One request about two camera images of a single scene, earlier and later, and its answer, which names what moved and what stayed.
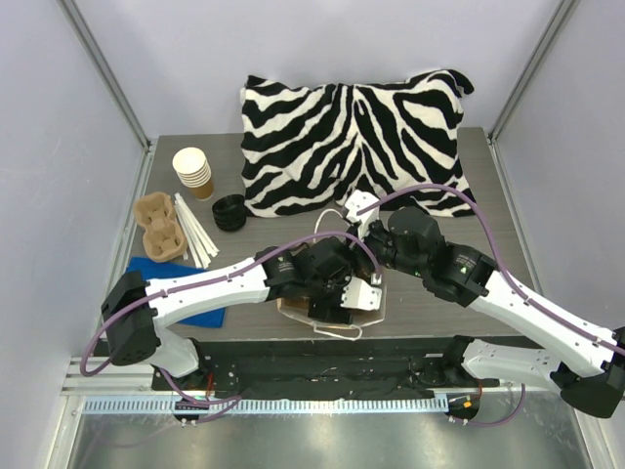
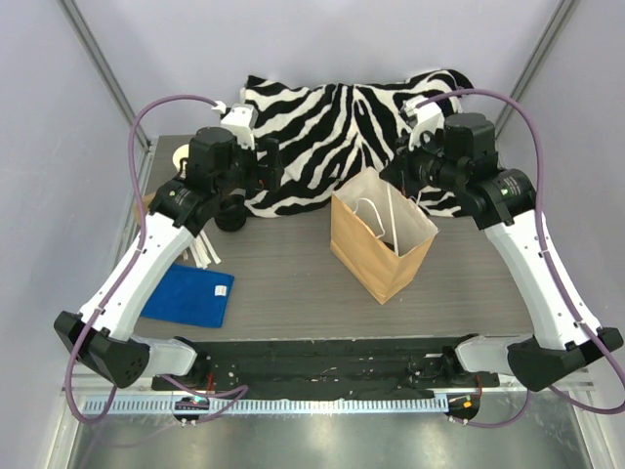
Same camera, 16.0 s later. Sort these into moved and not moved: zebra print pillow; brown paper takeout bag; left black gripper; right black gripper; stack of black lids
Moved: brown paper takeout bag; right black gripper; left black gripper
Not moved: zebra print pillow; stack of black lids
